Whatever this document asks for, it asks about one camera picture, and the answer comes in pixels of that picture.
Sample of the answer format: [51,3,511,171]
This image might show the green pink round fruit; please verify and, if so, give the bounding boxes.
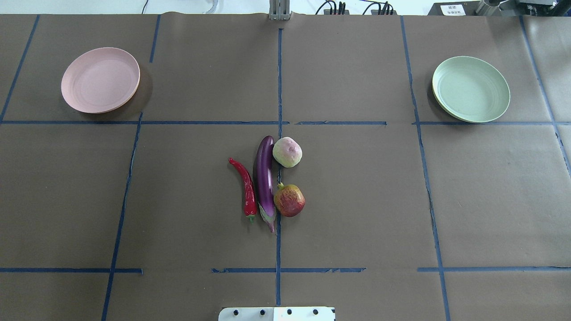
[273,137,302,168]

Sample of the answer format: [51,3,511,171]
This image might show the purple eggplant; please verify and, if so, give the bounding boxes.
[253,136,277,234]

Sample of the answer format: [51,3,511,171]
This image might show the red pomegranate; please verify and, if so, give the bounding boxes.
[273,182,306,218]

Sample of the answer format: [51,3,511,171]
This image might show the red chili pepper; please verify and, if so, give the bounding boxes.
[228,158,258,223]

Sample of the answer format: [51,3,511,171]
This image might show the green plate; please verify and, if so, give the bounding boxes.
[431,56,511,123]

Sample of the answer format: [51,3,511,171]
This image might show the pink plate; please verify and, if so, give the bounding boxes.
[60,47,141,114]

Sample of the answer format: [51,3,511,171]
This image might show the grey box with label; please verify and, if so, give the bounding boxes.
[427,0,480,16]

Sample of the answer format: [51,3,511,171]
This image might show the grey metal post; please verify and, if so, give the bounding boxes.
[269,0,291,21]

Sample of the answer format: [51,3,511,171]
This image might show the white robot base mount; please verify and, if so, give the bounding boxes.
[218,306,336,321]

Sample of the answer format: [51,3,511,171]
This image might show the black cables on floor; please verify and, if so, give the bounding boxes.
[315,0,395,16]

